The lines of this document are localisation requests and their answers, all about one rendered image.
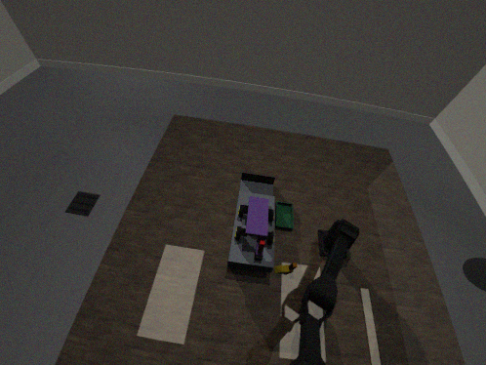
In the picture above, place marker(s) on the yellow wedge with orange handle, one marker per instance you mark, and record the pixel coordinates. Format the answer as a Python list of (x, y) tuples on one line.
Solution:
[(285, 268)]

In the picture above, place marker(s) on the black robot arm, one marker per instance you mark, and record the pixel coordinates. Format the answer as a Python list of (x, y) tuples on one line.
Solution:
[(322, 291)]

